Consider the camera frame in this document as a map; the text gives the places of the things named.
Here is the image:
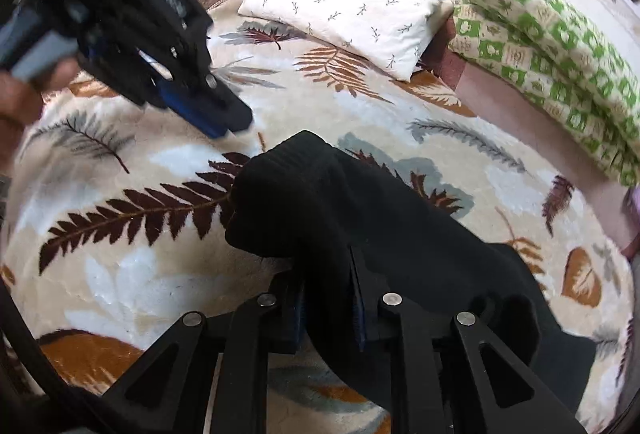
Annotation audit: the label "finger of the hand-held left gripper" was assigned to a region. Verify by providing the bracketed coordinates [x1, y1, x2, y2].
[180, 63, 254, 133]
[159, 83, 227, 139]

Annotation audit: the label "pink upholstered bed headboard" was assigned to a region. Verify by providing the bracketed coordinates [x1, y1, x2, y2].
[420, 14, 640, 260]

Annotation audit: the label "green checkered folded quilt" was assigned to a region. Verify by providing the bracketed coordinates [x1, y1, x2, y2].
[447, 0, 640, 187]

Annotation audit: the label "leaf print fleece blanket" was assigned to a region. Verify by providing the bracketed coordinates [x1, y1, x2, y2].
[0, 4, 636, 434]

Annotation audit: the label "black pants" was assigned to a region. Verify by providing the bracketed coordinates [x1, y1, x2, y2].
[224, 130, 597, 415]

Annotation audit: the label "purple floral pillow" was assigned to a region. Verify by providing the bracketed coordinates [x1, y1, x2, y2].
[622, 187, 640, 227]

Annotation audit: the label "person's left hand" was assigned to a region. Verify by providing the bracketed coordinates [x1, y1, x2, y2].
[0, 62, 78, 165]

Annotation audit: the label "black cable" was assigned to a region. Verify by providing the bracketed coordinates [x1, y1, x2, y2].
[0, 284, 116, 434]

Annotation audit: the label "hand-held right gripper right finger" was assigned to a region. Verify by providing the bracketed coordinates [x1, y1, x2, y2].
[350, 247, 588, 434]

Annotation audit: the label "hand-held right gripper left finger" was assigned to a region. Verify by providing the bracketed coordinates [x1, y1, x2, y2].
[97, 271, 307, 434]

